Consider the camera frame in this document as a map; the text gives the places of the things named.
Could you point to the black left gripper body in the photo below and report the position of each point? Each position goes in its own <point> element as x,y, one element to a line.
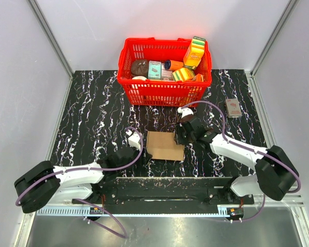
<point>135,156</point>

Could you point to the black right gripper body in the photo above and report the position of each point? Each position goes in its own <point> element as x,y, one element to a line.
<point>181,135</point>

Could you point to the brown cardboard box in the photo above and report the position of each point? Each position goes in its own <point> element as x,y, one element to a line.
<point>162,146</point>

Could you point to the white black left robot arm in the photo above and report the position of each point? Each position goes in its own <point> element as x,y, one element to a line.
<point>48,184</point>

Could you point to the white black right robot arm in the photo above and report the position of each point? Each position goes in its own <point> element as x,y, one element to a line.
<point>274,174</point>

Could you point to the pink white small box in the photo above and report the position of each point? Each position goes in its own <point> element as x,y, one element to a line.
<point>166,75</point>

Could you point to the teal white small box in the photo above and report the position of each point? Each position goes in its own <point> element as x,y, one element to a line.
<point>154,70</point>

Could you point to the white Kamenoko sponge pack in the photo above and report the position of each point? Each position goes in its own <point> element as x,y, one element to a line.
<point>233,108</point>

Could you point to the small orange packet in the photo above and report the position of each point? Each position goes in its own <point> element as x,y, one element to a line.
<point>198,78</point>

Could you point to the yellow green sponge pack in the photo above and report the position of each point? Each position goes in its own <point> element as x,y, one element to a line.
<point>183,74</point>

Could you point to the red plastic shopping basket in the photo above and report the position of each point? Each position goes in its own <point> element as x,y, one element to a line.
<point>162,92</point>

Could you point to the orange cylindrical can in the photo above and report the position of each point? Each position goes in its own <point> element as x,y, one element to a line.
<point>173,65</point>

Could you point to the white round lid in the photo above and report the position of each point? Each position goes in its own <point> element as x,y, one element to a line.
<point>139,78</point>

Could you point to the tall orange sponge pack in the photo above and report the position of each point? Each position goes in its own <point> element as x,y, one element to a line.
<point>194,53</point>

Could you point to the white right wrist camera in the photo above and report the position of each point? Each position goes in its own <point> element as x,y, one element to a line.
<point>186,114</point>

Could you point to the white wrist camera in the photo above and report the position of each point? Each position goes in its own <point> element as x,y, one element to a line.
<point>186,114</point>
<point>134,139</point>

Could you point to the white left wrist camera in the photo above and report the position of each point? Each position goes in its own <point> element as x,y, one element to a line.
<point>134,139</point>

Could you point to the aluminium slotted rail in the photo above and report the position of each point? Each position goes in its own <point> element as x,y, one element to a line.
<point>208,205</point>

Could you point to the left aluminium frame post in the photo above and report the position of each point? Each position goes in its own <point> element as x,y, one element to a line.
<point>35,7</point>

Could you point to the aluminium frame post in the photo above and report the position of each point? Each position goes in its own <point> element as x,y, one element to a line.
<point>287,12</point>
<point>35,7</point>

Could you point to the right aluminium frame post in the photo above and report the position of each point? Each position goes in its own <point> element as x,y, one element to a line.
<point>287,12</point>

